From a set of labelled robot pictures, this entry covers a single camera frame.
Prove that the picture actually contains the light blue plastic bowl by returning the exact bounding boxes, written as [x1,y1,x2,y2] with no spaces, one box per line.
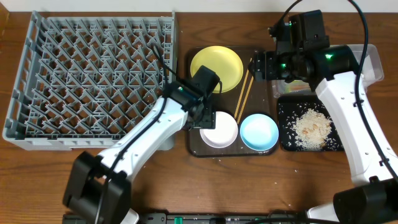
[239,114,279,151]

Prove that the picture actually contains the rice food leftovers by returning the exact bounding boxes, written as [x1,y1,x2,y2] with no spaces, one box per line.
[284,101,338,149]

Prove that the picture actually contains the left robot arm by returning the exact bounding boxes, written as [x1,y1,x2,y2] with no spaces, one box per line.
[63,66,222,223]

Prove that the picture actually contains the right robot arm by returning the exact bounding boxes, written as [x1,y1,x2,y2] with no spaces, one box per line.
[250,10,397,223]

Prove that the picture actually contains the black waste tray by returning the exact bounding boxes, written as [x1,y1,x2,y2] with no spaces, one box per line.
[276,94,346,152]

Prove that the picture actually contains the clear plastic waste bin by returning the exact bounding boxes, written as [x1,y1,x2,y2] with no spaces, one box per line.
[271,44,384,98]

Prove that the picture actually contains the wooden chopstick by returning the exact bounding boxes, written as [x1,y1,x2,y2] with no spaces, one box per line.
[234,69,249,120]
[237,77,254,124]

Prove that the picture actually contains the yellow plastic plate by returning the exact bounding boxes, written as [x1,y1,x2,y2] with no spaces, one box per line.
[190,46,243,93]

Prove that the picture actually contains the dark brown serving tray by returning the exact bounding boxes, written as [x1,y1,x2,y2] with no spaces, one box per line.
[184,45,279,158]

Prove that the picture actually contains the green printed wrapper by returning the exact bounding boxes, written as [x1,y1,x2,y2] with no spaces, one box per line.
[284,80,310,93]

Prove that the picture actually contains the grey plastic dish rack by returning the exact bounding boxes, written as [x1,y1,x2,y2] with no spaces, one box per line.
[2,12,178,151]

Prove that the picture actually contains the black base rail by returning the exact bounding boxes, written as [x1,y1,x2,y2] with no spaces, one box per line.
[137,212,301,224]

